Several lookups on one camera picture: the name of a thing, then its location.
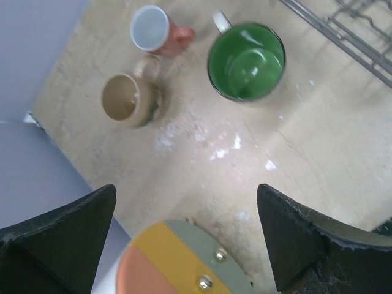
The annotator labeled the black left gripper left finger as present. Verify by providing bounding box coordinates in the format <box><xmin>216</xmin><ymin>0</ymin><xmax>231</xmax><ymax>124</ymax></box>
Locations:
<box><xmin>1</xmin><ymin>184</ymin><xmax>116</xmax><ymax>293</ymax></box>

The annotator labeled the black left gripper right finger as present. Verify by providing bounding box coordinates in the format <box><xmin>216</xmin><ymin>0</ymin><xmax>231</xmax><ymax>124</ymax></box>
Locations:
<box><xmin>257</xmin><ymin>184</ymin><xmax>391</xmax><ymax>293</ymax></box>

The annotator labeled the beige stoneware mug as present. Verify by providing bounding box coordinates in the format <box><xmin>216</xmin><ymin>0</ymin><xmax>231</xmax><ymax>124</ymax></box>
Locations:
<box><xmin>100</xmin><ymin>55</ymin><xmax>162</xmax><ymax>128</ymax></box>

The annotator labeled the cream mug green inside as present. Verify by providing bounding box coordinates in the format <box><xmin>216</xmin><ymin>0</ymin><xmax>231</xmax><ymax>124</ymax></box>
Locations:
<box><xmin>207</xmin><ymin>12</ymin><xmax>287</xmax><ymax>102</ymax></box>

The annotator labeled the salmon pink ribbed mug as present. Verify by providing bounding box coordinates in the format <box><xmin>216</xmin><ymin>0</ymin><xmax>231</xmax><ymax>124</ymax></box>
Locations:
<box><xmin>130</xmin><ymin>5</ymin><xmax>195</xmax><ymax>58</ymax></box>

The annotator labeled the white cylinder with striped lid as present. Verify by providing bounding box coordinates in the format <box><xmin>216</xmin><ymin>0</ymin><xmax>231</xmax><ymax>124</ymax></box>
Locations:
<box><xmin>91</xmin><ymin>219</ymin><xmax>255</xmax><ymax>294</ymax></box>

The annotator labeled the grey wire dish rack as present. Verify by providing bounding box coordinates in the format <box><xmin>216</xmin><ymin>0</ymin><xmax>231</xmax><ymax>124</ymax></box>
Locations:
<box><xmin>282</xmin><ymin>0</ymin><xmax>391</xmax><ymax>87</ymax></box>

